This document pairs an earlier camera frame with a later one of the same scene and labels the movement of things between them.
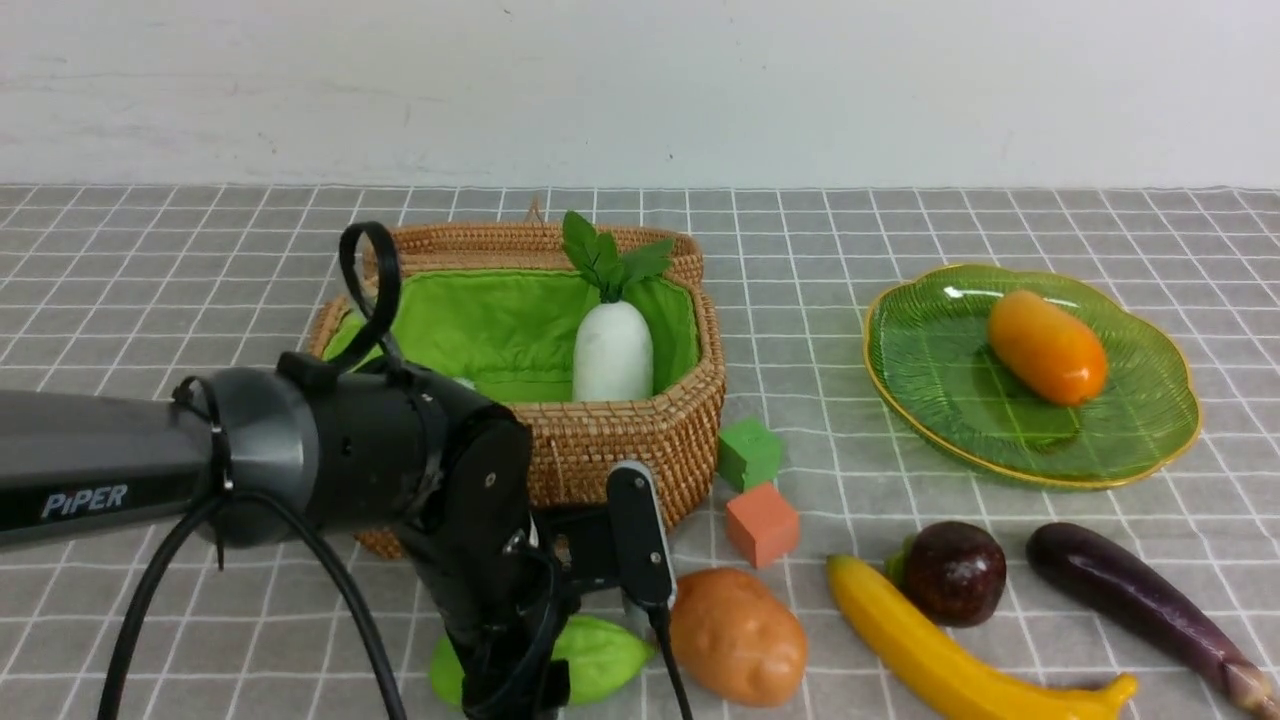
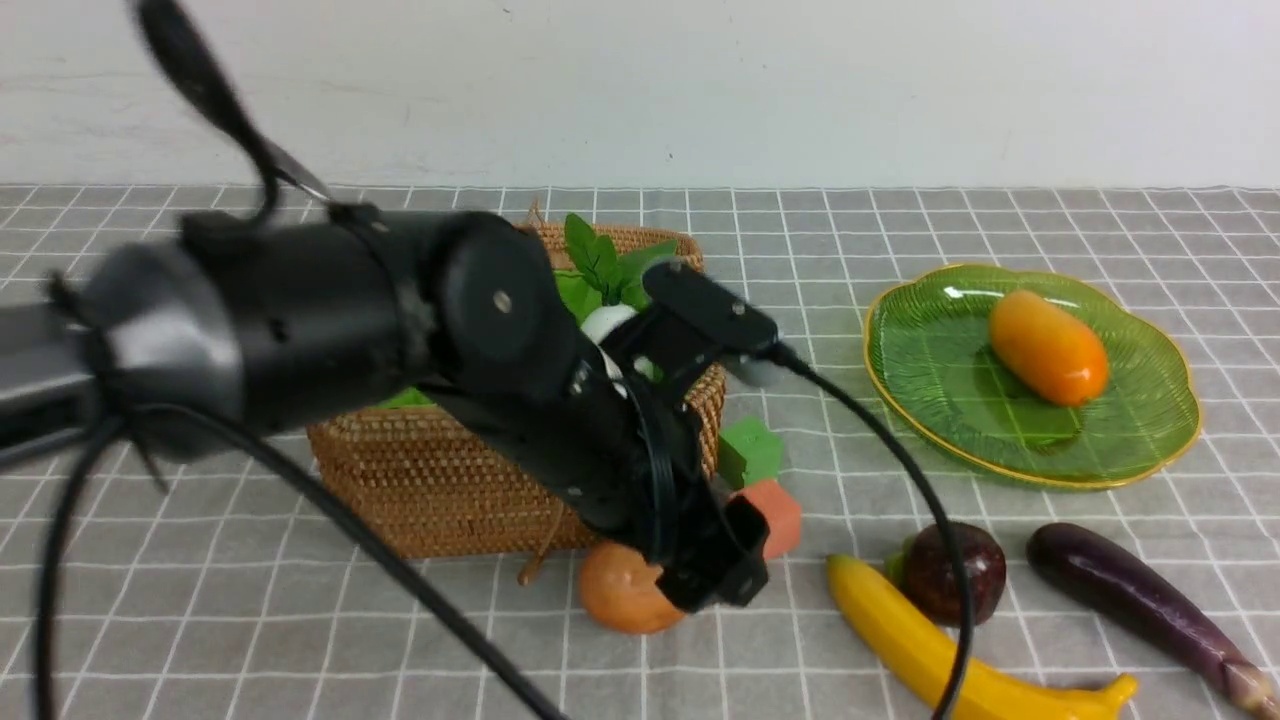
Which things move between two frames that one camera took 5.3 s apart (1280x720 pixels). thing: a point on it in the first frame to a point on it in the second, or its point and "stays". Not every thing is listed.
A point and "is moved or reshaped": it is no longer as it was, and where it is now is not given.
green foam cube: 748,453 stays
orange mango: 1046,349 stays
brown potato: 736,639 is moved or reshaped
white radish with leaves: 612,347 stays
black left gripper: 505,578 to 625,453
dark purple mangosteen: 953,572 stays
